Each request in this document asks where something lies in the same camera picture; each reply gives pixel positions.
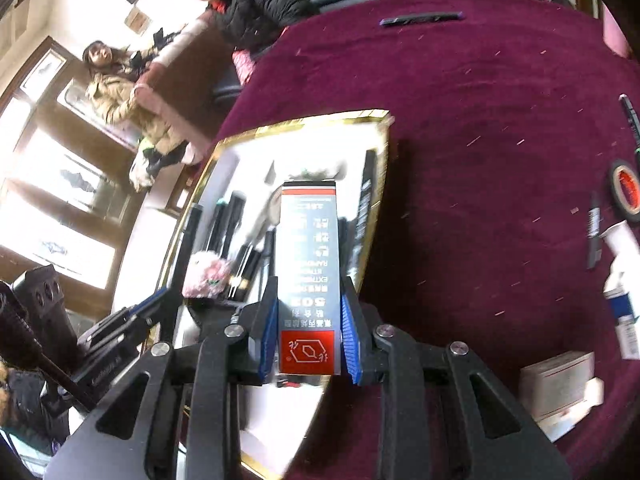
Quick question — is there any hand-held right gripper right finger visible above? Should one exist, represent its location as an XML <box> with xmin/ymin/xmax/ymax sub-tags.
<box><xmin>339</xmin><ymin>280</ymin><xmax>573</xmax><ymax>480</ymax></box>

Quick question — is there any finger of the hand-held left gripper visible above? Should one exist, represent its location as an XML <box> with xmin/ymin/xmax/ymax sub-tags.
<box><xmin>75</xmin><ymin>287</ymin><xmax>173</xmax><ymax>376</ymax></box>

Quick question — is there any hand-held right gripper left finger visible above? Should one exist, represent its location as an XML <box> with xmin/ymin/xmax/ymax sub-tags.
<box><xmin>44</xmin><ymin>275</ymin><xmax>280</xmax><ymax>480</ymax></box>

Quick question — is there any black lipstick tube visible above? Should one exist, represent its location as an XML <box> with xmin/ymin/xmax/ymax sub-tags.
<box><xmin>227</xmin><ymin>245</ymin><xmax>263</xmax><ymax>302</ymax></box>

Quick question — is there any grey red glue box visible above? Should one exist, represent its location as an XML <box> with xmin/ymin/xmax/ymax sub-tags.
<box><xmin>276</xmin><ymin>179</ymin><xmax>345</xmax><ymax>377</ymax></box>

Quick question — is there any white tray gold rim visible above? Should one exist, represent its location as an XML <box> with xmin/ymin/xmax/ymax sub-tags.
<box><xmin>162</xmin><ymin>107</ymin><xmax>392</xmax><ymax>480</ymax></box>

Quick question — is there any glass door cabinet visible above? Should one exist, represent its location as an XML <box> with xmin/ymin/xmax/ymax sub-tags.
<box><xmin>0</xmin><ymin>35</ymin><xmax>146</xmax><ymax>311</ymax></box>

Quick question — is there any white cardboard box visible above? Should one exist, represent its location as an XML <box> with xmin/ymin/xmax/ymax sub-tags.
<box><xmin>537</xmin><ymin>377</ymin><xmax>606</xmax><ymax>443</ymax></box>
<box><xmin>519</xmin><ymin>351</ymin><xmax>597</xmax><ymax>422</ymax></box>

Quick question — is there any thin black pen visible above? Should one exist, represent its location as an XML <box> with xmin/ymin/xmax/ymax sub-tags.
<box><xmin>586</xmin><ymin>191</ymin><xmax>604</xmax><ymax>269</ymax></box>

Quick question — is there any pink patterned cloth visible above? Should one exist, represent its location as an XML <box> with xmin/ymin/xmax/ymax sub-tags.
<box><xmin>232</xmin><ymin>50</ymin><xmax>257</xmax><ymax>87</ymax></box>

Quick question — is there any white tube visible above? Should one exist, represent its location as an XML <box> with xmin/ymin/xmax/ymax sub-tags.
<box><xmin>600</xmin><ymin>221</ymin><xmax>640</xmax><ymax>263</ymax></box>

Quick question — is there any black tape roll orange core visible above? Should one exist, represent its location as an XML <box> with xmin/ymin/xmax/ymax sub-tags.
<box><xmin>607</xmin><ymin>159</ymin><xmax>640</xmax><ymax>224</ymax></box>

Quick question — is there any purple-capped black marker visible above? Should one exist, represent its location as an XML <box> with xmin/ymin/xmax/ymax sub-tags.
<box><xmin>379</xmin><ymin>11</ymin><xmax>465</xmax><ymax>28</ymax></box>

